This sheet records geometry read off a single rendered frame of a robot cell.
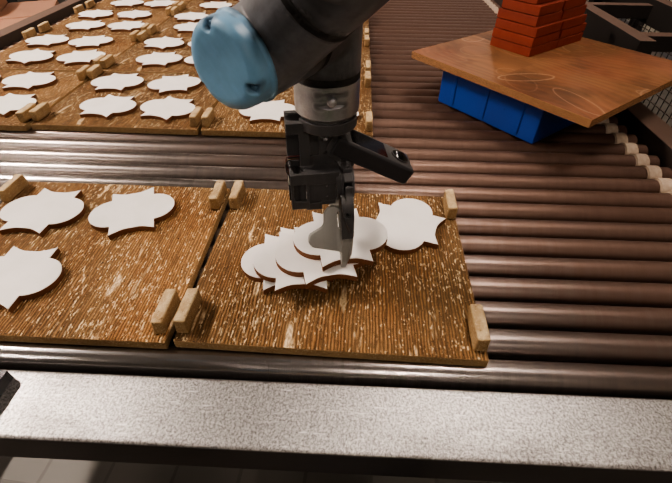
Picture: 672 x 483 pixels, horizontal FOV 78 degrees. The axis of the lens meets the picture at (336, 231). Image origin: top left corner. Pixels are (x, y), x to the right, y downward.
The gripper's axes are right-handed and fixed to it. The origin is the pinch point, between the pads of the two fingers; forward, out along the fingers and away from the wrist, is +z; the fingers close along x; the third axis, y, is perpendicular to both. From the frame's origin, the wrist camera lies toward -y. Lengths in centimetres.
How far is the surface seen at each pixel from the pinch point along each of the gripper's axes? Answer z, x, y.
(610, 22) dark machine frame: -4, -89, -107
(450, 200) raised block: 2.4, -9.2, -21.2
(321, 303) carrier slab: 5.1, 8.1, 4.2
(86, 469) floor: 99, -13, 76
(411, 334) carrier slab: 5.1, 15.1, -7.0
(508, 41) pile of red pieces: -7, -62, -56
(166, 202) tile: 4.1, -18.2, 29.0
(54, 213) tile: 4, -18, 48
